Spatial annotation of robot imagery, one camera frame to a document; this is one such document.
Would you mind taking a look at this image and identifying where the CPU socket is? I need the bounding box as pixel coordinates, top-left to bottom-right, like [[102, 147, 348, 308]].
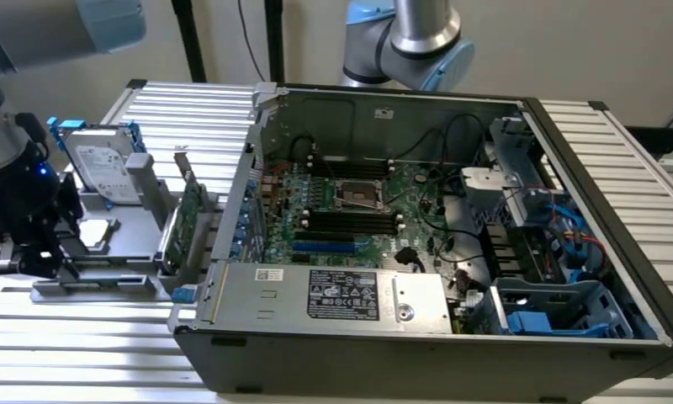
[[326, 178, 389, 211]]

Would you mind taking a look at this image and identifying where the green motherboard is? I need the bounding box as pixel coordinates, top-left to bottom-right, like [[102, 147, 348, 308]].
[[245, 158, 462, 271]]

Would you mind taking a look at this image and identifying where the blue disk carrier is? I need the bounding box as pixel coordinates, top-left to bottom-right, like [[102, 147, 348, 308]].
[[46, 119, 150, 210]]

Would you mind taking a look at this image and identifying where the blue expansion slot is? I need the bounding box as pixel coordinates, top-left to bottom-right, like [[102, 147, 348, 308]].
[[289, 239, 357, 255]]

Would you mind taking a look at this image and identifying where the silver hard disk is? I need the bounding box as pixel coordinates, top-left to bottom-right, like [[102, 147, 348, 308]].
[[66, 129, 142, 204]]

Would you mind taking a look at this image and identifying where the black open PC case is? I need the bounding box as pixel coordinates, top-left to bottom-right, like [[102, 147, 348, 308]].
[[166, 82, 673, 396]]

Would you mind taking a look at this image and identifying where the thin black hanging cable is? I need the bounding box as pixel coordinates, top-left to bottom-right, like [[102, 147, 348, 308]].
[[238, 0, 265, 82]]

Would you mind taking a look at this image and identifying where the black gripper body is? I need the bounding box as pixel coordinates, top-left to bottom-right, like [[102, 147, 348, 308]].
[[0, 141, 85, 254]]

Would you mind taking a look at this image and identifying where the blue data wire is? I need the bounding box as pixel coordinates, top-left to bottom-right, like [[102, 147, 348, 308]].
[[542, 200, 592, 284]]

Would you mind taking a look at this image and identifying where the short black looped wire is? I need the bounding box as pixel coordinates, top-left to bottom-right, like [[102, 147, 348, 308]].
[[288, 134, 316, 162]]

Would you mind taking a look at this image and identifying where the red wire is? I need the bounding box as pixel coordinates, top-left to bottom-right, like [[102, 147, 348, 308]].
[[570, 232, 608, 271]]

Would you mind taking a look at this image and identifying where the blue plastic disk bay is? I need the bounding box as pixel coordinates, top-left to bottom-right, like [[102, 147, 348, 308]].
[[480, 276, 636, 338]]

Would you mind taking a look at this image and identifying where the grey metal disk bay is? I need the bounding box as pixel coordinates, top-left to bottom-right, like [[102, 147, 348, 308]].
[[457, 116, 569, 229]]

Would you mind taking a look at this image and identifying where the silver CPU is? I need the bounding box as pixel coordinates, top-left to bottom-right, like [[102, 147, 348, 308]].
[[77, 218, 118, 250]]

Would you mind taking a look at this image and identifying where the grey parts rack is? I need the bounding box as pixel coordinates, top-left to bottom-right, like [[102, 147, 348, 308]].
[[30, 151, 226, 305]]

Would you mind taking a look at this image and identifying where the long black wire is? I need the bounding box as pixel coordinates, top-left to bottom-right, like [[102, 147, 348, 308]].
[[408, 112, 490, 170]]

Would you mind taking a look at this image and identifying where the grey power supply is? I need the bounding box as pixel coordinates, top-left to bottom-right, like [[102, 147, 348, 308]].
[[193, 261, 457, 336]]

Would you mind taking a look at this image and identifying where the socket locking lever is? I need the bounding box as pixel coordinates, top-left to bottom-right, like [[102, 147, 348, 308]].
[[344, 195, 394, 210]]

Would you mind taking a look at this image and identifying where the black RAM slot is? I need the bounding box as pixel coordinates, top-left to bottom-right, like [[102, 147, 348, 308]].
[[304, 207, 402, 217], [302, 212, 404, 222], [301, 218, 405, 228], [308, 165, 396, 174], [308, 157, 394, 166], [308, 169, 397, 178], [301, 223, 406, 235], [308, 162, 396, 170]]

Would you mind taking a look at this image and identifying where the green graphics card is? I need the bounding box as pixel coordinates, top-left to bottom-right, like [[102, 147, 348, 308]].
[[154, 145, 209, 275]]

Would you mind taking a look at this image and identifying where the black stand pole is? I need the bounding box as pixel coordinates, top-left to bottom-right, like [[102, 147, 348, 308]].
[[170, 0, 209, 83], [262, 0, 286, 83]]

